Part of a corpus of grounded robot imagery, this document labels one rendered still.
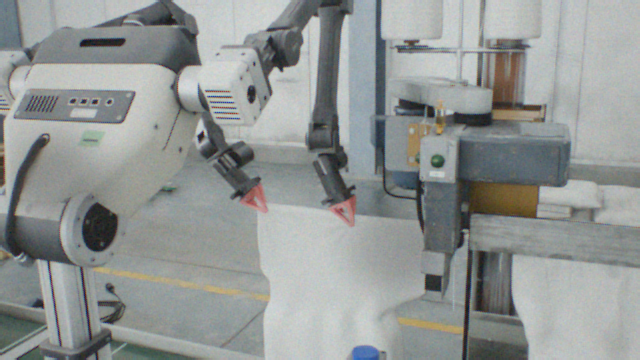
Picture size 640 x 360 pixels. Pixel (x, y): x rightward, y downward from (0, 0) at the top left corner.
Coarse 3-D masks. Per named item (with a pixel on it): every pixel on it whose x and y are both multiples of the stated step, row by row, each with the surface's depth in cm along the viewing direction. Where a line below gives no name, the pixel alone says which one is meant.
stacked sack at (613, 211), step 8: (608, 200) 411; (616, 200) 409; (624, 200) 406; (632, 200) 403; (592, 208) 412; (600, 208) 394; (608, 208) 390; (616, 208) 389; (624, 208) 391; (632, 208) 389; (592, 216) 394; (600, 216) 386; (608, 216) 384; (616, 216) 382; (624, 216) 379; (632, 216) 378; (624, 224) 380; (632, 224) 378
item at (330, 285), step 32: (288, 224) 161; (320, 224) 157; (384, 224) 149; (416, 224) 147; (288, 256) 164; (320, 256) 159; (352, 256) 155; (384, 256) 151; (416, 256) 149; (288, 288) 162; (320, 288) 159; (352, 288) 157; (384, 288) 153; (416, 288) 151; (288, 320) 159; (320, 320) 155; (352, 320) 153; (384, 320) 153; (288, 352) 161; (320, 352) 157
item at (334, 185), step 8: (328, 176) 150; (336, 176) 150; (328, 184) 150; (336, 184) 150; (344, 184) 151; (328, 192) 151; (336, 192) 150; (344, 192) 149; (328, 200) 150; (336, 200) 147
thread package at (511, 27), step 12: (492, 0) 140; (504, 0) 137; (516, 0) 136; (528, 0) 136; (540, 0) 138; (492, 12) 140; (504, 12) 138; (516, 12) 137; (528, 12) 137; (540, 12) 139; (492, 24) 140; (504, 24) 138; (516, 24) 137; (528, 24) 137; (540, 24) 140; (492, 36) 141; (504, 36) 139; (516, 36) 138; (528, 36) 138; (540, 36) 141
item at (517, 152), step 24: (504, 120) 138; (480, 144) 120; (504, 144) 119; (528, 144) 117; (552, 144) 115; (480, 168) 122; (504, 168) 120; (528, 168) 118; (552, 168) 116; (432, 192) 126; (456, 192) 124; (432, 216) 127; (456, 216) 126; (432, 240) 129; (456, 240) 129
